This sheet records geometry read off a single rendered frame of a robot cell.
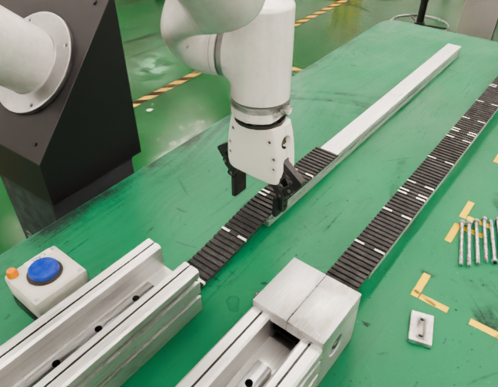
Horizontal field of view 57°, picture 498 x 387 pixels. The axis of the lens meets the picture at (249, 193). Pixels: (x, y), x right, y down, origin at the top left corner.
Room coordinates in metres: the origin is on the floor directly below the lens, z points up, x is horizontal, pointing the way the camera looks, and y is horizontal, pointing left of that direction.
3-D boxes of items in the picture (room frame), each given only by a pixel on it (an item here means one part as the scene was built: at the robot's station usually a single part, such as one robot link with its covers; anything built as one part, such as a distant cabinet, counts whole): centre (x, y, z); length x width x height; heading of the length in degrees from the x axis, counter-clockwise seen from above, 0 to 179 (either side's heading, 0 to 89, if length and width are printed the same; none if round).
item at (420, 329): (0.38, -0.24, 0.78); 0.05 x 0.03 x 0.01; 159
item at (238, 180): (0.63, 0.03, 0.86); 0.03 x 0.03 x 0.07; 52
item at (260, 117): (0.59, -0.02, 1.01); 0.09 x 0.08 x 0.03; 52
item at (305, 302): (0.37, -0.06, 0.83); 0.12 x 0.09 x 0.10; 52
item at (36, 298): (0.42, 0.28, 0.81); 0.10 x 0.08 x 0.06; 52
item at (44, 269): (0.43, 0.28, 0.84); 0.04 x 0.04 x 0.02
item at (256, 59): (0.60, -0.01, 1.09); 0.09 x 0.08 x 0.13; 67
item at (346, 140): (0.97, -0.32, 0.79); 0.96 x 0.04 x 0.03; 142
